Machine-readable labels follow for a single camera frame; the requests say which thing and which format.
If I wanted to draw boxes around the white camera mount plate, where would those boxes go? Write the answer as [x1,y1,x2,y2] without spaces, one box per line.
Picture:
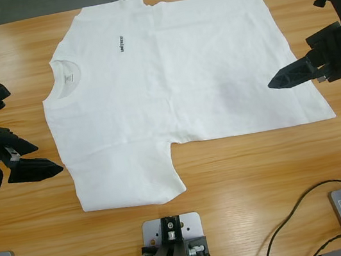
[139,210,210,256]

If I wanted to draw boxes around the long looping black cable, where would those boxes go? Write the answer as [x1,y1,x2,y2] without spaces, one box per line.
[254,177,341,256]

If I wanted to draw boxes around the white t-shirt with black logo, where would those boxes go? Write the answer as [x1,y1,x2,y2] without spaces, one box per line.
[28,0,341,221]

